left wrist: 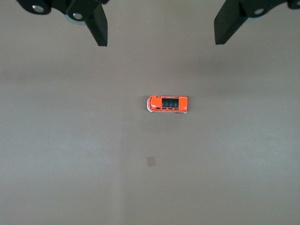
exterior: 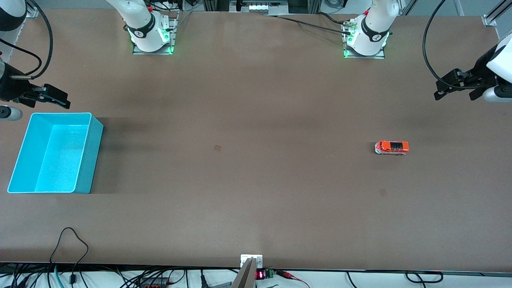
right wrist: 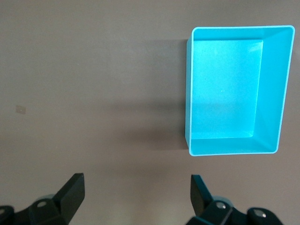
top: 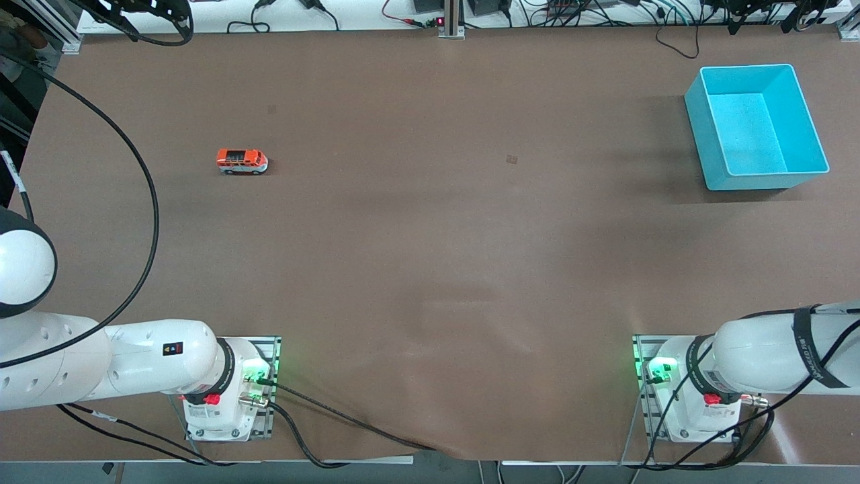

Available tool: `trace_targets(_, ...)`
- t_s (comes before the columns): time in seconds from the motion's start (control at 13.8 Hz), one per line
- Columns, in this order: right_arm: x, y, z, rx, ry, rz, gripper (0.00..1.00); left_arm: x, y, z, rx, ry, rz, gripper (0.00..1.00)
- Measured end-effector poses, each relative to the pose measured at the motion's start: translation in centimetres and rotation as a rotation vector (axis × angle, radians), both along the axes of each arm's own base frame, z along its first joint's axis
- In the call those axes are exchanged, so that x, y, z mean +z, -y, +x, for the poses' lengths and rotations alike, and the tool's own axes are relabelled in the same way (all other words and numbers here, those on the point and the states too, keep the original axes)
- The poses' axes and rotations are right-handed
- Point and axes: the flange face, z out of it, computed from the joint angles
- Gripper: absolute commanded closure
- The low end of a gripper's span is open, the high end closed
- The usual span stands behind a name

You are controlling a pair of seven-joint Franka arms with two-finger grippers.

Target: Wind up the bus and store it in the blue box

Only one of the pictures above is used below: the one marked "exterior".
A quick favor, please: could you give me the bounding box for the orange toy bus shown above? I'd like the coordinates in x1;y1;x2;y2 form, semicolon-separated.
374;140;410;156

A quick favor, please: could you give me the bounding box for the blue plastic box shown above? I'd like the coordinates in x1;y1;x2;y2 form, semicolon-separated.
7;112;104;194

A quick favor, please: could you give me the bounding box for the grey background device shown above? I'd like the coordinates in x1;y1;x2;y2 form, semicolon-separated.
230;0;288;14

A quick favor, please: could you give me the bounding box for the black power strip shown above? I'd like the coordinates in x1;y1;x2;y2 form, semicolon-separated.
138;276;168;288

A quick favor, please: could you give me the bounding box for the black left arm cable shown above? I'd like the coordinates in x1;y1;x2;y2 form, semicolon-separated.
422;0;486;89

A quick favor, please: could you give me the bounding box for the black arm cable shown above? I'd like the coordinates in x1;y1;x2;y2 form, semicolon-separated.
0;0;54;79
422;0;486;89

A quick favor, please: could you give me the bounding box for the aluminium frame profile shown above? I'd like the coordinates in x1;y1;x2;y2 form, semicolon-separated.
482;0;512;28

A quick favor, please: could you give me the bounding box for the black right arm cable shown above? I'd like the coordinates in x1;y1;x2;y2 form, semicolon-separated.
0;0;54;79

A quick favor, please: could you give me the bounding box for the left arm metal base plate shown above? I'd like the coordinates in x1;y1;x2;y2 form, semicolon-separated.
343;20;386;60

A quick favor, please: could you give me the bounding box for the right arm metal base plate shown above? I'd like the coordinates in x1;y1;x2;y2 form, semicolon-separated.
132;12;179;56

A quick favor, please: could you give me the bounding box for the thick black table cable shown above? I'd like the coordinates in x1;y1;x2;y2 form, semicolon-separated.
316;12;353;27

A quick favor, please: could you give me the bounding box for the thin black table cable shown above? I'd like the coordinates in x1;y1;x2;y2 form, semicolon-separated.
264;13;352;36

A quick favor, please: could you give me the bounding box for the black looped cable with plug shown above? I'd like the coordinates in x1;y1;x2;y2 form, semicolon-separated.
49;227;89;285

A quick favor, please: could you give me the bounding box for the black coiled cable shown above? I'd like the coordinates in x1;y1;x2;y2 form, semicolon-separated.
405;271;444;284

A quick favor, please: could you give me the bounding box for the red cable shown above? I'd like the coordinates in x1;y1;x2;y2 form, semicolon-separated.
276;270;310;288

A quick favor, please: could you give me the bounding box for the white mounting bracket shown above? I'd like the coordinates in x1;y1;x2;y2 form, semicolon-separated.
240;254;263;268

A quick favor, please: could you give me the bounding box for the grey metal camera bar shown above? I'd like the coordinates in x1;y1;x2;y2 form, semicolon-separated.
231;257;257;288

